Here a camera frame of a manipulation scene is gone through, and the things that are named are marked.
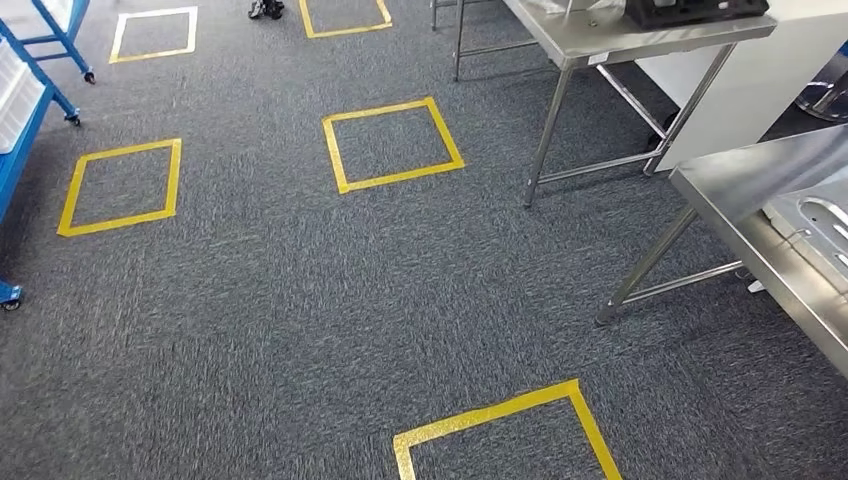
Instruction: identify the stainless steel workbench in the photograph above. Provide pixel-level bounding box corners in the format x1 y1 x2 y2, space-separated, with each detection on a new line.
594 124 848 381

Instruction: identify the blue wheeled shelf rack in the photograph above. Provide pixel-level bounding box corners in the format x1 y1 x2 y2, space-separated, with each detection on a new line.
0 0 97 85
0 16 82 314

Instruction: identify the yellow floor tape square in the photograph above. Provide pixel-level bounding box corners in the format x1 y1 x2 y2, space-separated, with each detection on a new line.
321 96 466 196
298 0 394 40
392 378 624 480
56 137 183 238

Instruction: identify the steel table with black parts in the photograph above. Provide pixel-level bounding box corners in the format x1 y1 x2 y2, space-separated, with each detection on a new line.
430 0 778 210

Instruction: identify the stack of black plastic parts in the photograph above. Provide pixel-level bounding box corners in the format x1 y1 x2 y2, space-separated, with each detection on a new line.
625 0 771 31

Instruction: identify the embossed grey metal plate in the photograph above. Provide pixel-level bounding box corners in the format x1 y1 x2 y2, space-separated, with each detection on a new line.
761 178 848 296

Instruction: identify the translucent white plastic bin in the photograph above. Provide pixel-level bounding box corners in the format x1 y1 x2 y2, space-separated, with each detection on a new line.
0 36 48 156

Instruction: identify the stanchion post with chrome base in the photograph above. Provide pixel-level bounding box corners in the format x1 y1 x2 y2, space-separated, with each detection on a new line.
793 42 848 124

